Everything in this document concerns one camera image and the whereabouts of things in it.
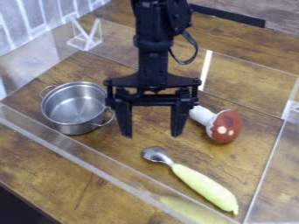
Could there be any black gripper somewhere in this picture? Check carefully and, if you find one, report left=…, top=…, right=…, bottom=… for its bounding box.
left=104, top=50, right=201, bottom=137

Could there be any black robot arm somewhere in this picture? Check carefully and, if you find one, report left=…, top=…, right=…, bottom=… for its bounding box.
left=104, top=0, right=201, bottom=137

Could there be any small steel pot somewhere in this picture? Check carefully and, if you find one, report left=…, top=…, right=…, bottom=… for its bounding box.
left=40, top=81, right=116, bottom=136

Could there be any red toy mushroom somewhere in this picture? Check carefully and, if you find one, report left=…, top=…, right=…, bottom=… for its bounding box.
left=189, top=106, right=243, bottom=144

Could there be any clear acrylic triangle stand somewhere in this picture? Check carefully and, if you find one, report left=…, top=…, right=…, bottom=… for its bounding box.
left=67, top=18, right=103, bottom=52

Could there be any black strip on table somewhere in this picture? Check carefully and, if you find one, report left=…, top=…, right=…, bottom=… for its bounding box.
left=191, top=3, right=267, bottom=28

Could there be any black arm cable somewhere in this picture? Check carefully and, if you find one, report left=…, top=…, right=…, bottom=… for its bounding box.
left=167, top=29, right=200, bottom=66

